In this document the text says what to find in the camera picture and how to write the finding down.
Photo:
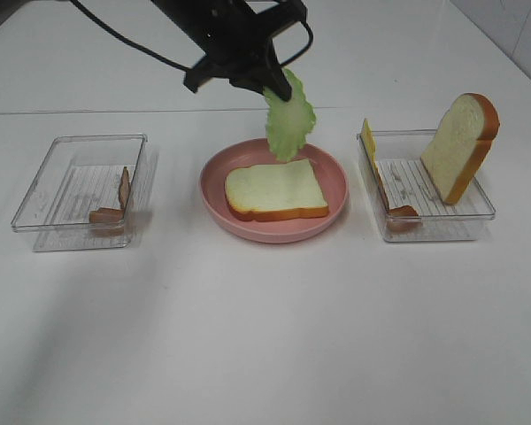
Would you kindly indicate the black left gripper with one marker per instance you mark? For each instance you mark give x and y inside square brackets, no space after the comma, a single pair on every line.
[238,44]

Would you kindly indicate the green lettuce leaf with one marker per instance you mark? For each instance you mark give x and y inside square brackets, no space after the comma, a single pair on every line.
[288,122]

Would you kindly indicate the white bread slice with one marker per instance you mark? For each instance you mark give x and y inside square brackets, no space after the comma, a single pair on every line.
[461,142]
[275,192]

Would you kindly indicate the bacon strip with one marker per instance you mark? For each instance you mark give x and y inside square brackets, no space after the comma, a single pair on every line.
[399,219]
[106,215]

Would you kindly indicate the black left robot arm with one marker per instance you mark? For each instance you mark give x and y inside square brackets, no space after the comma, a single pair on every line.
[177,11]

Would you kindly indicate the yellow cheese slice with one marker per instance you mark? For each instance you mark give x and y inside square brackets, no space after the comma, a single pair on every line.
[369,145]

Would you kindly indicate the pink round plate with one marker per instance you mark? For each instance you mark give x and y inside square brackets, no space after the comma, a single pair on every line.
[329,173]

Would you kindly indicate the right clear plastic bin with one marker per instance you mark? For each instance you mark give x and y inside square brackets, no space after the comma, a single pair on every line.
[406,182]

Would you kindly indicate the clear plastic bin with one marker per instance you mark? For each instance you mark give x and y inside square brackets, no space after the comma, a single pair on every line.
[406,182]
[79,174]

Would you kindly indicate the left clear plastic bin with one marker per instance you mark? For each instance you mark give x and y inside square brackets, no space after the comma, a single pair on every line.
[79,174]

